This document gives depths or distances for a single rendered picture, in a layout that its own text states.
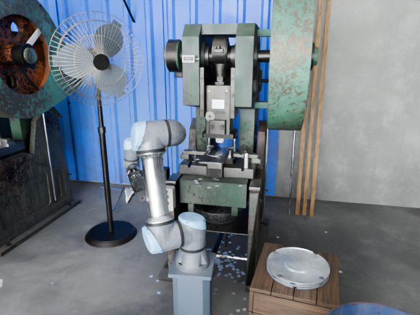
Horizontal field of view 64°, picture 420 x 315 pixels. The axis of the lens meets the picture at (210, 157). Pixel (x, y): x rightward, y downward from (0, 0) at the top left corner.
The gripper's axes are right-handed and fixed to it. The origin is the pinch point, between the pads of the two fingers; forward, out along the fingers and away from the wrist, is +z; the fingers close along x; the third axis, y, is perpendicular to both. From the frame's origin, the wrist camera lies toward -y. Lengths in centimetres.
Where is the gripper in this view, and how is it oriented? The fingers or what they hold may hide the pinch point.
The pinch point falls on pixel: (144, 198)
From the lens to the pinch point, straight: 156.8
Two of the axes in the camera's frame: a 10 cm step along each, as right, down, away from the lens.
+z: 3.6, 4.0, -8.4
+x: 9.2, -3.2, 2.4
